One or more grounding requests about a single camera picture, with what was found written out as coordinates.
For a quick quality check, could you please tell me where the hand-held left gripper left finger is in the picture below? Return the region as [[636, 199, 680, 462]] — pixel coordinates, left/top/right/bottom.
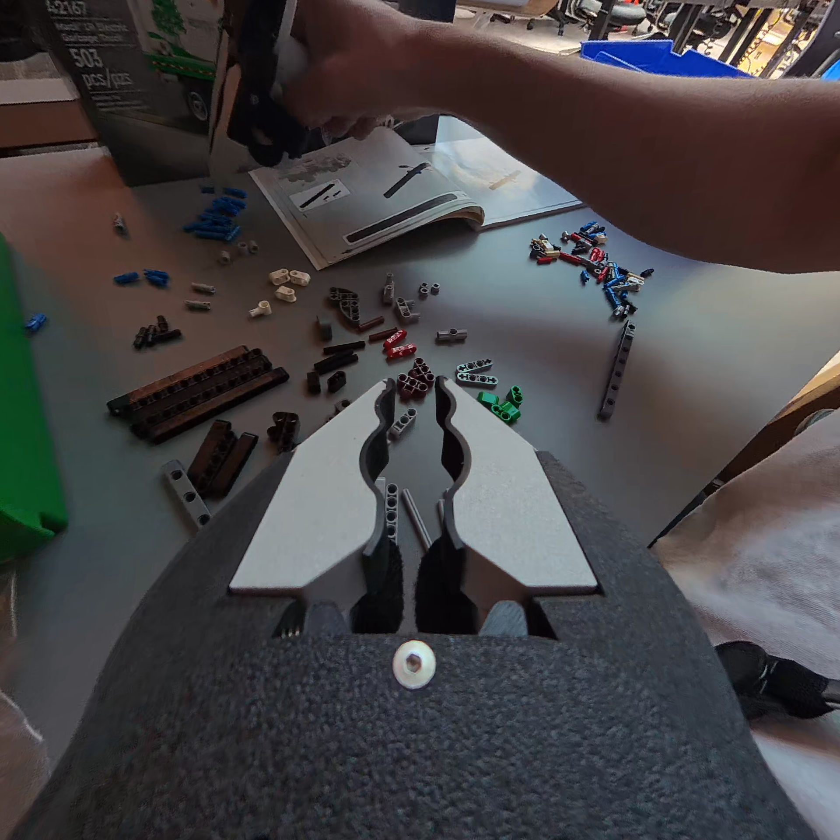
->
[[228, 378, 403, 632]]

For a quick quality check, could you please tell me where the stack of long black beams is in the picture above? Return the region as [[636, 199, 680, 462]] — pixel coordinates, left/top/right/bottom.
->
[[106, 345, 290, 445]]

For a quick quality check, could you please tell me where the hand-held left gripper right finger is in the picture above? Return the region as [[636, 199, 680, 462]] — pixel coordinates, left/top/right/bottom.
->
[[433, 376, 599, 634]]

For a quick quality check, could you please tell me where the open instruction booklet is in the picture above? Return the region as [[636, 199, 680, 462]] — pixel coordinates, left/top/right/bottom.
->
[[249, 126, 586, 272]]

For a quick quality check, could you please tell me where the green plastic bin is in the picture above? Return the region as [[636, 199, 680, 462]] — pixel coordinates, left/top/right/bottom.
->
[[0, 233, 69, 567]]

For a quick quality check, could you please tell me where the grey holed beam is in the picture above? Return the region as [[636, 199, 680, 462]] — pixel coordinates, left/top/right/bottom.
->
[[161, 458, 213, 530]]

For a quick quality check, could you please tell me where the crumpled clear plastic bag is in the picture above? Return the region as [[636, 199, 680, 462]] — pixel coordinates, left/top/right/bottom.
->
[[0, 570, 52, 829]]

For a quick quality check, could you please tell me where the pile of blue pins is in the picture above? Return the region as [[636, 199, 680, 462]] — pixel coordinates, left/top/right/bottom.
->
[[183, 186, 248, 241]]

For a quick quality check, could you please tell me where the wooden side desk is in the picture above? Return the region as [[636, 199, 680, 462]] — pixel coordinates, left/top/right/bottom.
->
[[0, 52, 101, 158]]

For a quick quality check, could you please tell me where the black cable connector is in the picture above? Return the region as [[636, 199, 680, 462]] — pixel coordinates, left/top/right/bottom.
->
[[714, 640, 840, 723]]

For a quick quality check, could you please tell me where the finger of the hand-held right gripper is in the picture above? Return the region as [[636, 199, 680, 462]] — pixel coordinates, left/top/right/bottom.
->
[[209, 26, 252, 175]]

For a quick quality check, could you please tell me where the blue plastic bin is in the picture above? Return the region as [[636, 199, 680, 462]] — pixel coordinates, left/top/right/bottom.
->
[[580, 38, 757, 80]]

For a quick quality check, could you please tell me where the dark lego set box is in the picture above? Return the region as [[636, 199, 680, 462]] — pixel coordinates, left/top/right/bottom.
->
[[46, 0, 439, 189]]

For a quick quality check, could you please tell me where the person's right forearm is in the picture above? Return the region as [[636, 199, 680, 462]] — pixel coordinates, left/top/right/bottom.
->
[[453, 16, 840, 275]]

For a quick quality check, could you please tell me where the cluster of black pins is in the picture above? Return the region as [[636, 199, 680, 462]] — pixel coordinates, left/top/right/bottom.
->
[[133, 315, 183, 349]]

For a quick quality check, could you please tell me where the pile of mixed small pins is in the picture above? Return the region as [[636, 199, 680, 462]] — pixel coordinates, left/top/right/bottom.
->
[[529, 221, 656, 321]]

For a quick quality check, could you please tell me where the long grey beam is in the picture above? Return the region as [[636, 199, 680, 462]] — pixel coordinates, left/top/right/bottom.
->
[[598, 321, 637, 421]]

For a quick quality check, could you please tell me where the person's right hand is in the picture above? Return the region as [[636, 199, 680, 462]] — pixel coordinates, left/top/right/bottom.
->
[[283, 0, 463, 142]]

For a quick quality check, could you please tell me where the grey axle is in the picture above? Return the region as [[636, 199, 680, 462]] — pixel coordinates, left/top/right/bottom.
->
[[401, 488, 433, 551]]

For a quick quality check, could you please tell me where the person's white shirt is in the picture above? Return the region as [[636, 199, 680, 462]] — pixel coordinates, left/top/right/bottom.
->
[[655, 412, 840, 840]]

